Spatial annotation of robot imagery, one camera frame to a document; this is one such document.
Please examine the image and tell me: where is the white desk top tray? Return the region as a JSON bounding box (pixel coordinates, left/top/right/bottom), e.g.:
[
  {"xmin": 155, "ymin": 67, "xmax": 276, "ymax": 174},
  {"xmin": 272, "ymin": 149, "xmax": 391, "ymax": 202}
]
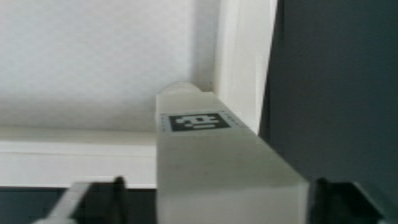
[{"xmin": 0, "ymin": 0, "xmax": 277, "ymax": 188}]

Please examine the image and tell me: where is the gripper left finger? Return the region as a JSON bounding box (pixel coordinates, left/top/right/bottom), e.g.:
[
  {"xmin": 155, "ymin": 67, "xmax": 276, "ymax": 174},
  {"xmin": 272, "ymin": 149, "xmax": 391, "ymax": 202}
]
[{"xmin": 32, "ymin": 177, "xmax": 128, "ymax": 224}]

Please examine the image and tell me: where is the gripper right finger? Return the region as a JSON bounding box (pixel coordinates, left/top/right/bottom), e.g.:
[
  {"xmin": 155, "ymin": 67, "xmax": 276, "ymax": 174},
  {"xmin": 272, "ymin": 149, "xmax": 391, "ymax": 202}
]
[{"xmin": 309, "ymin": 178, "xmax": 391, "ymax": 224}]

